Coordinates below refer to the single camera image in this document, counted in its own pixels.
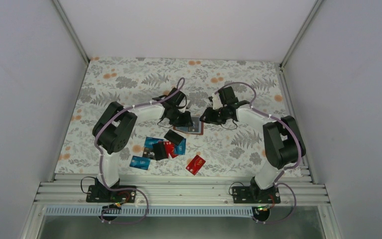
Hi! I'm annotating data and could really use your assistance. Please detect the brown leather card holder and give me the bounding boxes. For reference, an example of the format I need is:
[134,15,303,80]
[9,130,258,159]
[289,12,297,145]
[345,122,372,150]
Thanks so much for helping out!
[173,116,204,135]

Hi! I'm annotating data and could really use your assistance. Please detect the black card bottom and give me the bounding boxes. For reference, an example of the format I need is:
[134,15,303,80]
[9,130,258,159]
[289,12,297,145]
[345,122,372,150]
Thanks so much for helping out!
[190,117,201,134]

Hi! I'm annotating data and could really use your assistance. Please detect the red VIP card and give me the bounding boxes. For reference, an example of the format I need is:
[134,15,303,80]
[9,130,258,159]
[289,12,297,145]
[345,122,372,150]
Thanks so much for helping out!
[186,155,206,175]

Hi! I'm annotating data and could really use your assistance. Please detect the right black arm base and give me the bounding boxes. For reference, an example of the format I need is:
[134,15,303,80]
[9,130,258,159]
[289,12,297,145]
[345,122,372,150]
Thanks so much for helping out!
[231,185,281,204]

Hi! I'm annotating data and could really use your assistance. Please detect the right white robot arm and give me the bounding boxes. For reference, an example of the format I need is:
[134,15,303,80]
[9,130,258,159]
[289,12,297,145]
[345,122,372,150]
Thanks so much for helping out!
[200,86,305,203]

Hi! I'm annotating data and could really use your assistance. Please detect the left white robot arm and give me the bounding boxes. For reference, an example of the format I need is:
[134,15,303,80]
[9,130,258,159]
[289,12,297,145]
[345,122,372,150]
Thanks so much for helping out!
[92,88,192,202]

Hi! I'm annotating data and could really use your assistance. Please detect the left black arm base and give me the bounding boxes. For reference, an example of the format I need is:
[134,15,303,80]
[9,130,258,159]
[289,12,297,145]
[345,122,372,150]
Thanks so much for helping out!
[86,182,137,203]

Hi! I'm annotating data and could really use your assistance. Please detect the black card top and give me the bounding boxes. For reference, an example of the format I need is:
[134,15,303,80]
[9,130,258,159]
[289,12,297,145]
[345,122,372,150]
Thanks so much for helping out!
[164,129,184,146]

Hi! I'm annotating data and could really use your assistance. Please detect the red card centre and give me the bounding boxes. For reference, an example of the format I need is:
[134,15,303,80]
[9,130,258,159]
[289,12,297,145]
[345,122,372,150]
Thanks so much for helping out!
[163,141,178,158]

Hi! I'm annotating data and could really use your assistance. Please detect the blue card upper left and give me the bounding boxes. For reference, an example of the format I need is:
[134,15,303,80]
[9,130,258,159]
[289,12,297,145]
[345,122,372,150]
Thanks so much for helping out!
[144,137,164,149]

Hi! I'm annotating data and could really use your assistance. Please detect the blue card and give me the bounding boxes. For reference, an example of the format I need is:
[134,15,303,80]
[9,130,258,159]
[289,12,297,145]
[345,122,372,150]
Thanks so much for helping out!
[144,137,164,149]
[174,138,186,155]
[129,156,151,170]

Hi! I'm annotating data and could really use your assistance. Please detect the blue card centre right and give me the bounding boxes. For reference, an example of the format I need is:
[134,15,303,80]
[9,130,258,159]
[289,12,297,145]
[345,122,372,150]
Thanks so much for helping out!
[174,138,186,155]

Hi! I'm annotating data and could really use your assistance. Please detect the black card centre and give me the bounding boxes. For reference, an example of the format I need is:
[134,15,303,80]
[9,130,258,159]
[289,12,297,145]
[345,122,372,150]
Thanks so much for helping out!
[153,141,168,161]

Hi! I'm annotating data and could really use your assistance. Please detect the black VIP card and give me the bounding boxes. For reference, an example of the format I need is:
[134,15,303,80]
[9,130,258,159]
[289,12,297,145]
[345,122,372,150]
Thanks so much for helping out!
[142,147,156,160]

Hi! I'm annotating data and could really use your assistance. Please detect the blue card lower left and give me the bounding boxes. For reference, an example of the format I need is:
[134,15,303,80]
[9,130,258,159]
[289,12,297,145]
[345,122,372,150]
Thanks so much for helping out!
[129,156,151,170]

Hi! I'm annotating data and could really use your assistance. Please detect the floral patterned table mat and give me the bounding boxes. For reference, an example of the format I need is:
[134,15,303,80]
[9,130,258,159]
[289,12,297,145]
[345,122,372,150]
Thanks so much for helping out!
[54,56,302,178]

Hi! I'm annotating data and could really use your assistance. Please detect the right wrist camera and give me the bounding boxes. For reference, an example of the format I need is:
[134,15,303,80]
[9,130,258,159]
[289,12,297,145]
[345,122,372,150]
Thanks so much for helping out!
[209,94,223,110]

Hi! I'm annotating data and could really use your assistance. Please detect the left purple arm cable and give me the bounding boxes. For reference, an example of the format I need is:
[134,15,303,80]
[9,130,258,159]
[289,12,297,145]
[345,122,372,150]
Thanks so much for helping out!
[94,77,186,226]

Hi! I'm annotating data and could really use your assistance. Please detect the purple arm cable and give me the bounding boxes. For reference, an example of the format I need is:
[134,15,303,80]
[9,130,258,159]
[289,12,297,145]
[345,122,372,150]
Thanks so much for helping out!
[213,82,303,225]
[94,77,186,226]

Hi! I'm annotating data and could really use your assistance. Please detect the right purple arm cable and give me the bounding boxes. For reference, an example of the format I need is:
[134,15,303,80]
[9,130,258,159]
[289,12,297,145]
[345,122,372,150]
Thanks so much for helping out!
[213,82,303,225]

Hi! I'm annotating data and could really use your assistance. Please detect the aluminium rail frame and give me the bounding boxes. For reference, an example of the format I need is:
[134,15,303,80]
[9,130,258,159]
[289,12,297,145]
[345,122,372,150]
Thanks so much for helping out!
[34,174,330,206]

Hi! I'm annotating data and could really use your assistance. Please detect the slotted grey cable duct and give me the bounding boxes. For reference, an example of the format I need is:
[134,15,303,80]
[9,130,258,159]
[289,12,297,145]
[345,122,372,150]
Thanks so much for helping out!
[44,205,253,218]

